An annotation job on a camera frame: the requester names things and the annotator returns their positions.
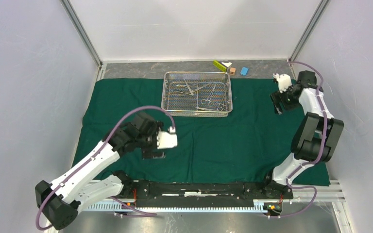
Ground blue small block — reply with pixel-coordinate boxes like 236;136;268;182
240;67;249;76

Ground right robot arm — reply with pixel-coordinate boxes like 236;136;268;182
261;70;344;198

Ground steel forceps with ring handles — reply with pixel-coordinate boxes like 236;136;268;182
201;84;217;107

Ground steel tweezers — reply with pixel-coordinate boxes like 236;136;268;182
184;79;194;96

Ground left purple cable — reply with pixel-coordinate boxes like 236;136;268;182
35;105;177;232

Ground flat steel scalpel handle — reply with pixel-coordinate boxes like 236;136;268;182
194;83;211;92

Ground brown wooden cube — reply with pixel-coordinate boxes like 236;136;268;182
229;67;236;75

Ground metal mesh instrument tray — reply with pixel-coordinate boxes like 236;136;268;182
161;71;233;117

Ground green surgical cloth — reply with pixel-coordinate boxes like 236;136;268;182
72;78;331;186

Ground white small block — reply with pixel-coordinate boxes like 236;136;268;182
221;62;232;72

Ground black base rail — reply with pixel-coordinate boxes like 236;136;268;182
116;180;293;211

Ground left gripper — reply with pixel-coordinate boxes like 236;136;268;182
137;121;166;158

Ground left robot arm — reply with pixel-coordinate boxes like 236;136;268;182
35;105;178;231

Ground yellow-green lego brick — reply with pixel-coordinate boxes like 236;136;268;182
212;60;228;72

